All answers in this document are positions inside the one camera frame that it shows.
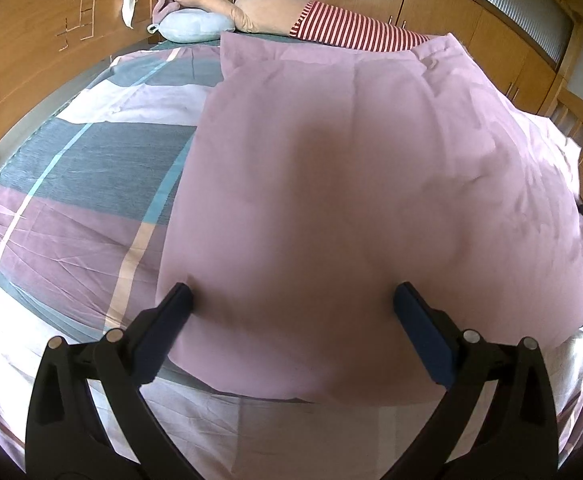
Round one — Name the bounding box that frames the pink hooded jacket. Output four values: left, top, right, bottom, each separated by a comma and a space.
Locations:
158, 34, 583, 405

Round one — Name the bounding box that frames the large plush dog striped shirt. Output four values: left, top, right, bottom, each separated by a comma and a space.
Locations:
175, 0, 429, 52

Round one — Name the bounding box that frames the wooden left bed board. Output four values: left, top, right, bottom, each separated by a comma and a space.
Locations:
0, 0, 156, 140

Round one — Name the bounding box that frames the light blue neck pillow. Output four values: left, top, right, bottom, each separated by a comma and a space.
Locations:
147, 9, 235, 44

